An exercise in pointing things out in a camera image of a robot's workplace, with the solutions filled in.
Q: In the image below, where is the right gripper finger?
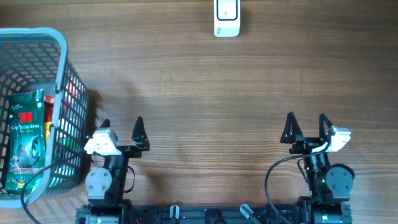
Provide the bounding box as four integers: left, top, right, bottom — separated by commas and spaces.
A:
319, 113, 333, 142
280, 111, 303, 144

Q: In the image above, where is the red sauce bottle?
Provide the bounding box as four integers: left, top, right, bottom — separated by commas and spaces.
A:
19, 89, 55, 146

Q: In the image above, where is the green 3M gloves package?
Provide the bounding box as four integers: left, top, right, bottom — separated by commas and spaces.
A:
5, 90, 46, 193

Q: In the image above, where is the grey black shopping basket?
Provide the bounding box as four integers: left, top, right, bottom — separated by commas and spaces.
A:
1, 27, 89, 208

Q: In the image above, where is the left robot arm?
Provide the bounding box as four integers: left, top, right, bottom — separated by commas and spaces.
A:
75, 116, 150, 224

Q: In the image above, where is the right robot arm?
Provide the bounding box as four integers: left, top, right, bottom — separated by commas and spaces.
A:
280, 112, 355, 223

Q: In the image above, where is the white barcode scanner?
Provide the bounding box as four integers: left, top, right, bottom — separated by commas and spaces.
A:
213, 0, 241, 37

